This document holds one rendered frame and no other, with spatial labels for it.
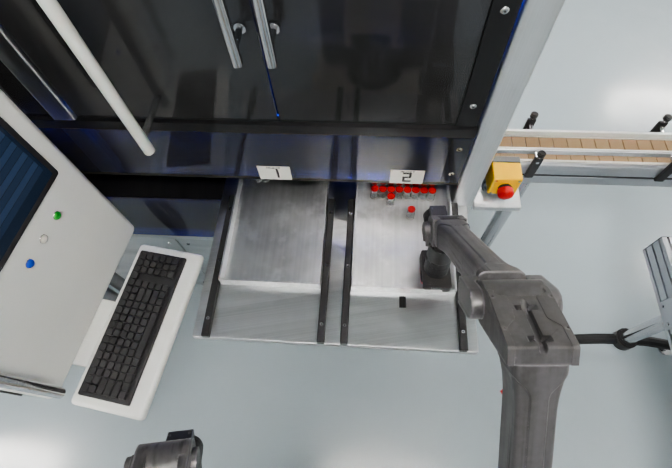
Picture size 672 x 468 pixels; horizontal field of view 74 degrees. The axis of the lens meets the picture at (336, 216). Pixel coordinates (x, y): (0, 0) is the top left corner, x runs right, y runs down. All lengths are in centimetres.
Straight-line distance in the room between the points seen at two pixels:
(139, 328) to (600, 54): 290
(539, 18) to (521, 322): 50
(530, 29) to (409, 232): 61
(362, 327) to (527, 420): 63
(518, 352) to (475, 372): 155
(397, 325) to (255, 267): 40
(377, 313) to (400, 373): 89
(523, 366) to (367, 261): 72
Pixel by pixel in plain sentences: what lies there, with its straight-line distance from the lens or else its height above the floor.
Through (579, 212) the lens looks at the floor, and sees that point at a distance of 251.
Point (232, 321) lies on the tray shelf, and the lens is 118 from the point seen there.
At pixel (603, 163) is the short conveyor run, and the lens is 145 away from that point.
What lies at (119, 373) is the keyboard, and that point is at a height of 82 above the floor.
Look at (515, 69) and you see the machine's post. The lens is 91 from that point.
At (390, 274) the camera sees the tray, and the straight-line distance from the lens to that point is 118.
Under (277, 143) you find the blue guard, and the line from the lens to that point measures 107.
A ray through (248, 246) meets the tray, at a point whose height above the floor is 88.
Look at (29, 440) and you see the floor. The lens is 239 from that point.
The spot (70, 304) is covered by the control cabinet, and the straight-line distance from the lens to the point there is 131.
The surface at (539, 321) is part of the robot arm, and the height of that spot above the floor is 148.
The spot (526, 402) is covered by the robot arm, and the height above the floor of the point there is 145.
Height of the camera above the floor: 198
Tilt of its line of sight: 62 degrees down
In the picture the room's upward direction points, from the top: 5 degrees counter-clockwise
